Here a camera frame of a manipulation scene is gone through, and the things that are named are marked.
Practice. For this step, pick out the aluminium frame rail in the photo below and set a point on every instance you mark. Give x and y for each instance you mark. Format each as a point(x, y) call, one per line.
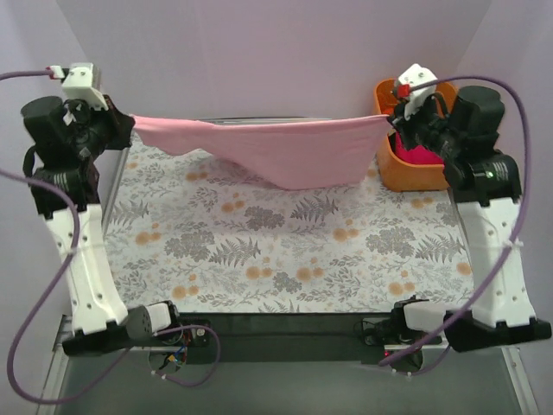
point(279, 364)

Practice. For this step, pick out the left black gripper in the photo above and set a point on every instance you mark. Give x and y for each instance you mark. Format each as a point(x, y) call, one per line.
point(111, 125)

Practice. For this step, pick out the orange plastic bin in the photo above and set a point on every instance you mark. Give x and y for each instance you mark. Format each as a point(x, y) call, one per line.
point(396, 174)

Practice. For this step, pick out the floral patterned table mat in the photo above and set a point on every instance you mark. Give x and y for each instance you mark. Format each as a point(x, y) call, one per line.
point(212, 237)

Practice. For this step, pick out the light pink t shirt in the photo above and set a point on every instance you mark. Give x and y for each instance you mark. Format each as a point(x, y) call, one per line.
point(293, 156)

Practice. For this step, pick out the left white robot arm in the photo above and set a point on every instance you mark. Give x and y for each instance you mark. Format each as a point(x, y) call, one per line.
point(65, 192)

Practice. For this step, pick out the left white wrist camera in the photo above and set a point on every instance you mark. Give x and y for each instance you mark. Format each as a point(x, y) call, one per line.
point(81, 81)

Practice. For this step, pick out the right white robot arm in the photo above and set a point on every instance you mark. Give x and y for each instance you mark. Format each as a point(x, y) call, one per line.
point(486, 192)

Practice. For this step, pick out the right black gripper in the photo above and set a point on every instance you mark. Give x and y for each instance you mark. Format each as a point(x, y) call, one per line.
point(411, 128)

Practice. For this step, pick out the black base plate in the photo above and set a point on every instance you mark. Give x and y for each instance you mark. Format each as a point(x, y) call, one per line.
point(279, 337)

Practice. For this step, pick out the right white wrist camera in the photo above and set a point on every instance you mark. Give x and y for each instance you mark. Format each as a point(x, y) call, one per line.
point(417, 86)

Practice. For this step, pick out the magenta t shirt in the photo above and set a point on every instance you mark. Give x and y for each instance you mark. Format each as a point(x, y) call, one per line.
point(417, 156)

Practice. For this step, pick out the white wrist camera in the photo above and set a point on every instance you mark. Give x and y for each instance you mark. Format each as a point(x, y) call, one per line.
point(417, 86)
point(81, 81)

